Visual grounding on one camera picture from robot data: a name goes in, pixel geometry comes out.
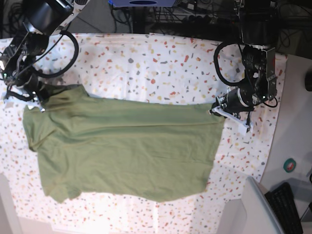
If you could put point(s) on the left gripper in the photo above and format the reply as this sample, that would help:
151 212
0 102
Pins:
236 101

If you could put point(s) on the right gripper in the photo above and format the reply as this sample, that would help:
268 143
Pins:
30 85

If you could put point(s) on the green t-shirt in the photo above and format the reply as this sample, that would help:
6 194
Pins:
155 151

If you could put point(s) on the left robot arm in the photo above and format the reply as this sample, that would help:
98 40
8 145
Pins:
258 33

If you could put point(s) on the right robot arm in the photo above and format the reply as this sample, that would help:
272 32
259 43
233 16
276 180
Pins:
43 19

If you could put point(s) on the terrazzo patterned tablecloth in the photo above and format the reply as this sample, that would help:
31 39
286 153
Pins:
149 68

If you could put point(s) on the green tape roll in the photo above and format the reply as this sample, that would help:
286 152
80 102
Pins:
289 165

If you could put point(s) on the black object at right edge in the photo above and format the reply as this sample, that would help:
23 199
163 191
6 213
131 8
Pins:
308 81

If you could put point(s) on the grey plastic bin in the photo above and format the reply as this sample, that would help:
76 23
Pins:
250 214

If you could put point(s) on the black keyboard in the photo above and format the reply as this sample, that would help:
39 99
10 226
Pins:
281 200

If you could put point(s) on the blue box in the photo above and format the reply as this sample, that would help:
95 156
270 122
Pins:
142 3

